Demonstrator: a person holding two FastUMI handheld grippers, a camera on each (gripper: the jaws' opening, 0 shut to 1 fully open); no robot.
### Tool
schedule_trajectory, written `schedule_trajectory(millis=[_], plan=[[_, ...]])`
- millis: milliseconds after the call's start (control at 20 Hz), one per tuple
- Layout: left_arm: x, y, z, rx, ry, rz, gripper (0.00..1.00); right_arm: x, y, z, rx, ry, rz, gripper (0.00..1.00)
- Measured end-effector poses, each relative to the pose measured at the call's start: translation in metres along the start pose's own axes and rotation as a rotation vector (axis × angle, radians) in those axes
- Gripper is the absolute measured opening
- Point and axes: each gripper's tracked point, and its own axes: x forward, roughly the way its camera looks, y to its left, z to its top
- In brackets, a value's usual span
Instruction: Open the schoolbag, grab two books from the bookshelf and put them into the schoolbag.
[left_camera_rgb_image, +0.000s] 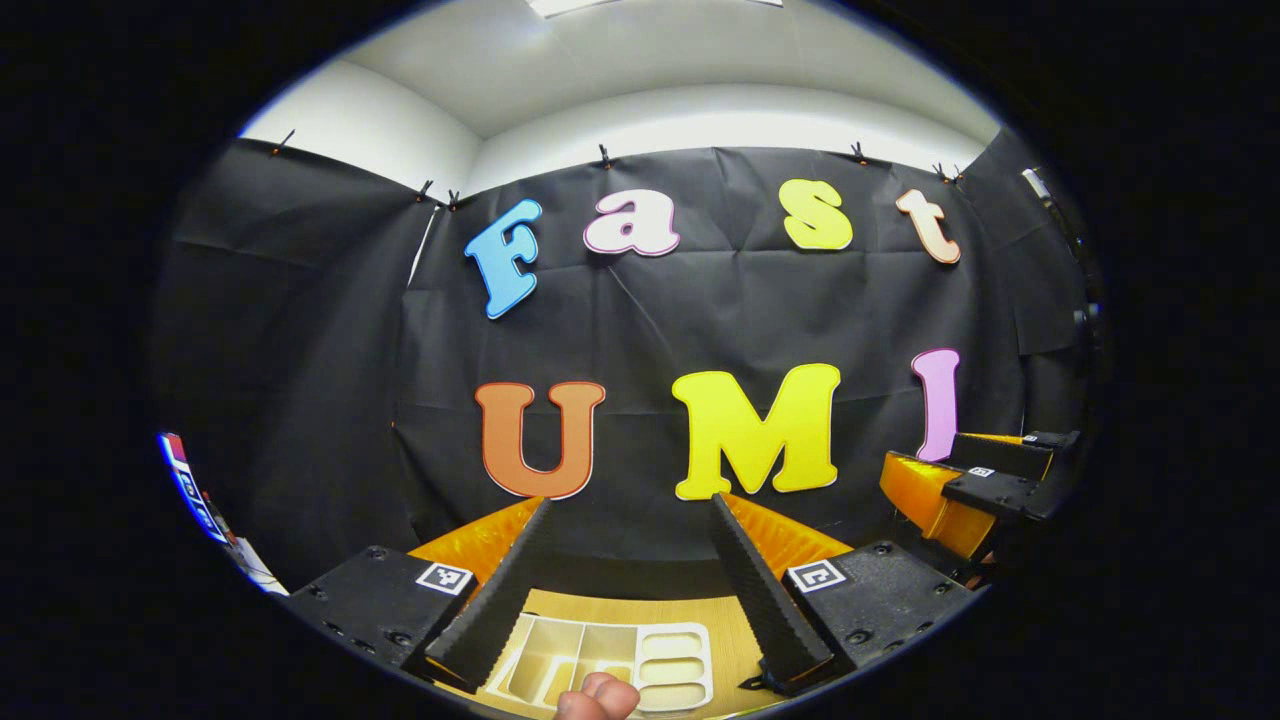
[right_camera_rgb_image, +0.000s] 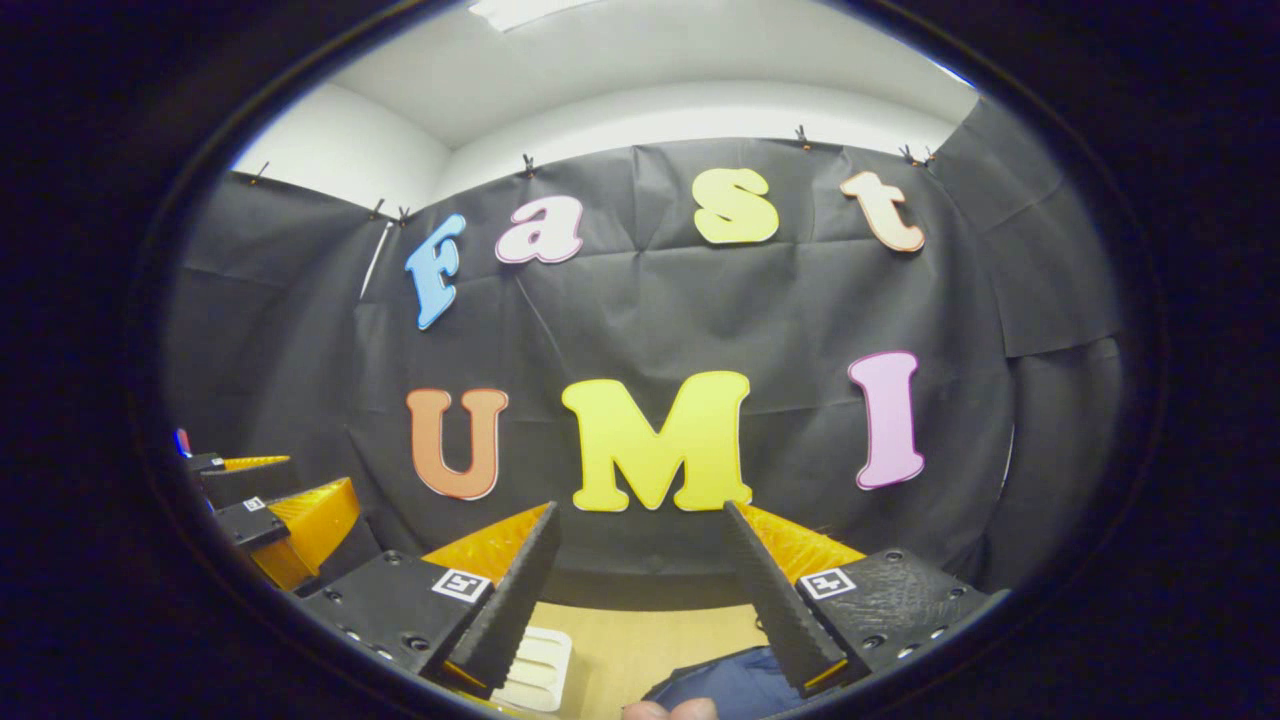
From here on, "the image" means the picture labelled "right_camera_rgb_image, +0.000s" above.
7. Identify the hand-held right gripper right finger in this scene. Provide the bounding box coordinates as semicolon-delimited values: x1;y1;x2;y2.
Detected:
722;500;1009;698

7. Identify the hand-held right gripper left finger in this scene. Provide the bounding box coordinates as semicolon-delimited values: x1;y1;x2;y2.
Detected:
298;500;563;699

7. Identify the cream plastic bookshelf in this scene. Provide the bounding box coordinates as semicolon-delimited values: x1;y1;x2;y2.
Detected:
490;628;574;713

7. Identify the blue schoolbag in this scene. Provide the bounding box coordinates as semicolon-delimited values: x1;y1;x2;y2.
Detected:
640;645;803;720

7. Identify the row of black cloth clips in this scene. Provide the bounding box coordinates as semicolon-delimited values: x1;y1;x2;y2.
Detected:
248;122;941;226

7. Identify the ceiling light panel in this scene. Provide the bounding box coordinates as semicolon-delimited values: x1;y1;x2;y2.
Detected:
468;0;603;31

